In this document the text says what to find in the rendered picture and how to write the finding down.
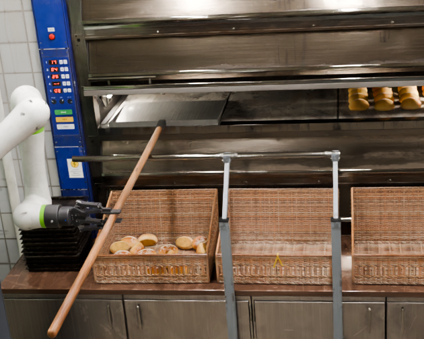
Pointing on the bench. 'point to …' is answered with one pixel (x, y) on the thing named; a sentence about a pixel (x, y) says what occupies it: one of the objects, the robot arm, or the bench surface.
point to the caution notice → (75, 169)
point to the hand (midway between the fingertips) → (112, 216)
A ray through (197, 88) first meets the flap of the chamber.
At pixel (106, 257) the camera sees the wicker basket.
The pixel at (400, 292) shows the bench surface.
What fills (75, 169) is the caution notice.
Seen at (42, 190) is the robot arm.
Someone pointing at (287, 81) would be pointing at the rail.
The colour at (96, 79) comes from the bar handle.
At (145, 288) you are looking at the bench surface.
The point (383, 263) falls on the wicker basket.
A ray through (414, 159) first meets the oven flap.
